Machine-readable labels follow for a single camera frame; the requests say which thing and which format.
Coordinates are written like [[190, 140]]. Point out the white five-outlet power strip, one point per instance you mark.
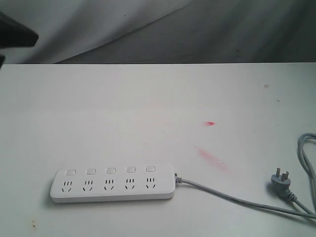
[[113, 183]]

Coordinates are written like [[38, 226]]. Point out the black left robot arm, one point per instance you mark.
[[14, 34]]

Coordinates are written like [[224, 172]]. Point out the grey fabric backdrop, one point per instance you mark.
[[165, 31]]

